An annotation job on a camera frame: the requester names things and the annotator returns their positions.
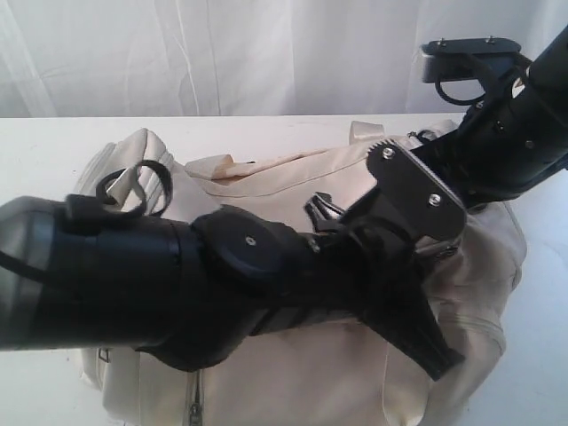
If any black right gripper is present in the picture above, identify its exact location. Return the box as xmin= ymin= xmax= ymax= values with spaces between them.
xmin=414 ymin=76 xmax=567 ymax=209

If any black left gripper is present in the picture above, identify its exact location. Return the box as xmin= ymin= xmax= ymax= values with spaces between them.
xmin=248 ymin=216 xmax=464 ymax=381

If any beige fabric duffel bag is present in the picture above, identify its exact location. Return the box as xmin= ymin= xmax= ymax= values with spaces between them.
xmin=77 ymin=126 xmax=526 ymax=425

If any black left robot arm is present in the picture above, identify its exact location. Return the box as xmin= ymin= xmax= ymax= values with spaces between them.
xmin=1 ymin=196 xmax=462 ymax=379

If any white backdrop curtain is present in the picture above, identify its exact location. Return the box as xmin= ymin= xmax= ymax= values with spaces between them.
xmin=1 ymin=1 xmax=567 ymax=118

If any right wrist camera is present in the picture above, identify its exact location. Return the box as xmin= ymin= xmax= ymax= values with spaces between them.
xmin=420 ymin=36 xmax=532 ymax=107

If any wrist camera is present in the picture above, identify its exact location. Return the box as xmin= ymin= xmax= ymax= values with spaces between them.
xmin=420 ymin=36 xmax=532 ymax=107
xmin=340 ymin=138 xmax=466 ymax=242

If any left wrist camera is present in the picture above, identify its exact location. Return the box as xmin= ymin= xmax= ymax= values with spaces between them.
xmin=340 ymin=138 xmax=466 ymax=242

